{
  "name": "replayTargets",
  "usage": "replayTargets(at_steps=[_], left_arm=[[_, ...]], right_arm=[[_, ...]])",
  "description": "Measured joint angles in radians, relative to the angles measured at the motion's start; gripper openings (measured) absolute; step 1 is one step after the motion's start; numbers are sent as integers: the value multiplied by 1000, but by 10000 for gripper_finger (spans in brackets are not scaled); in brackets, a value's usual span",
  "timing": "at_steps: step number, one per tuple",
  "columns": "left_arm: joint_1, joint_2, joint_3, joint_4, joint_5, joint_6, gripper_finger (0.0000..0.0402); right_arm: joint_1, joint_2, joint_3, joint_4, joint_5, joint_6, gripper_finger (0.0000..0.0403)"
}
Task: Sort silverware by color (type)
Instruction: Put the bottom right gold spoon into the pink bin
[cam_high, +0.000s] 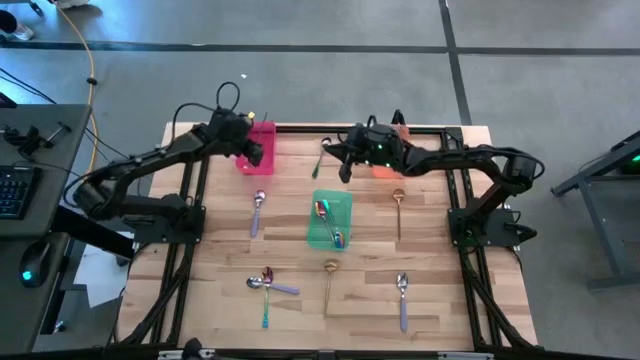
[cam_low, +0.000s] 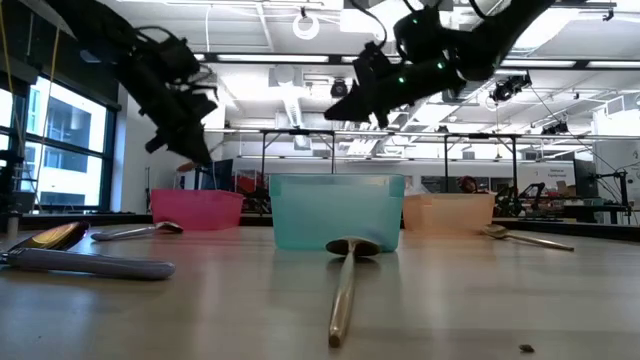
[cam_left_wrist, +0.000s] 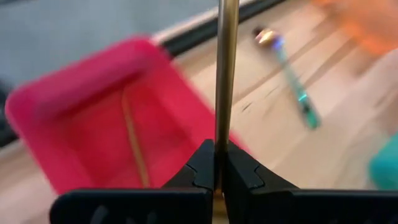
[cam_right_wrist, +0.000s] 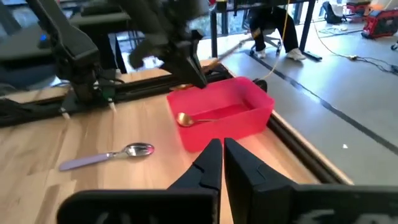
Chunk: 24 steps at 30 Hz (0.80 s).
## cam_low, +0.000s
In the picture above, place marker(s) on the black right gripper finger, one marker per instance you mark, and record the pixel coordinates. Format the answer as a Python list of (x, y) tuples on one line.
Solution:
[(360, 107), (365, 91)]

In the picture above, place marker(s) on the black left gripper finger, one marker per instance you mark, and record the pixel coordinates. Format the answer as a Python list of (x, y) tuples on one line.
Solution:
[(172, 140), (202, 140)]

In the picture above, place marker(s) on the gold spoon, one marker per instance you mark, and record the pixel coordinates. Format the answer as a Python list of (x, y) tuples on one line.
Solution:
[(495, 231), (342, 300)]

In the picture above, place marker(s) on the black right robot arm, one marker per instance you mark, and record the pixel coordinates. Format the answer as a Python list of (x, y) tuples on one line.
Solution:
[(500, 35)]

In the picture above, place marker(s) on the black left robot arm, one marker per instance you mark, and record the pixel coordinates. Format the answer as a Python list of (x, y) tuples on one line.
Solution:
[(95, 30)]

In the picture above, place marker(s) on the black monitor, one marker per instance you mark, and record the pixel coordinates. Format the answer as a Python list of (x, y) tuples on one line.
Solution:
[(585, 177), (217, 175)]

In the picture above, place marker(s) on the pink translucent plastic bin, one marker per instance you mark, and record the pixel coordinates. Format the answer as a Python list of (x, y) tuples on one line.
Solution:
[(195, 210)]

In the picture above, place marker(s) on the person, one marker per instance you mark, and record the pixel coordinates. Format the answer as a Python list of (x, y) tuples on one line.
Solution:
[(467, 184)]

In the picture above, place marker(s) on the large window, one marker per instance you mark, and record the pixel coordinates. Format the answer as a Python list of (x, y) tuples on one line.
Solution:
[(65, 125)]

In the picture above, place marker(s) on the teal translucent plastic bin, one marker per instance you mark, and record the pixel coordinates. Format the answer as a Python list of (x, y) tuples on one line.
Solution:
[(335, 215)]

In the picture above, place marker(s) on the orange translucent plastic bin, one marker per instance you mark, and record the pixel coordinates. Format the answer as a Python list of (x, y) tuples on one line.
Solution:
[(445, 215)]

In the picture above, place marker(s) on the black robot equipment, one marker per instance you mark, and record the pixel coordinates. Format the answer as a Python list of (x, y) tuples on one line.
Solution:
[(530, 192)]

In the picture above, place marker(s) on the dark desk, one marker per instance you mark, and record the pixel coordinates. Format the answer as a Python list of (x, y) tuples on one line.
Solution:
[(600, 210)]

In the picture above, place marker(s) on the small dark crumb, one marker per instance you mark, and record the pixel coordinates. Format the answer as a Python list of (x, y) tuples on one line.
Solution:
[(526, 348)]

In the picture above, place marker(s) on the black ceiling camera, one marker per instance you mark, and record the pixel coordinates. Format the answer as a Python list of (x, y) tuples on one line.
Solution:
[(339, 89)]

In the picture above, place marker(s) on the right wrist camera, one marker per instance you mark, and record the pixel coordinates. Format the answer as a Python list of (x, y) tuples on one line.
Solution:
[(372, 62)]

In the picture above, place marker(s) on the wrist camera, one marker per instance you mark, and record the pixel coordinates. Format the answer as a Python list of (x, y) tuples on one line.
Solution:
[(372, 62), (182, 55)]

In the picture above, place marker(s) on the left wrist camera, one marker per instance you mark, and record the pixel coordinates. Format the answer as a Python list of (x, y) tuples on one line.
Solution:
[(182, 55)]

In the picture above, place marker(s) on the black metal gantry frame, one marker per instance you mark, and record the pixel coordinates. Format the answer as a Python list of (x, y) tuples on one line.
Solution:
[(263, 150), (514, 160)]

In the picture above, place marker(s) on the black overhead camera rig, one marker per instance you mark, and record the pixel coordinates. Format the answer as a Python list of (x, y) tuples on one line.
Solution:
[(510, 87)]

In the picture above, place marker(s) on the black post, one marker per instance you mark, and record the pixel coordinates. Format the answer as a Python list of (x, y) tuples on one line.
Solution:
[(7, 185)]

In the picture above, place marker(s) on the black aluminium table frame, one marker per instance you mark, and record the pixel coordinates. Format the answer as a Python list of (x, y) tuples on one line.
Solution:
[(575, 226)]

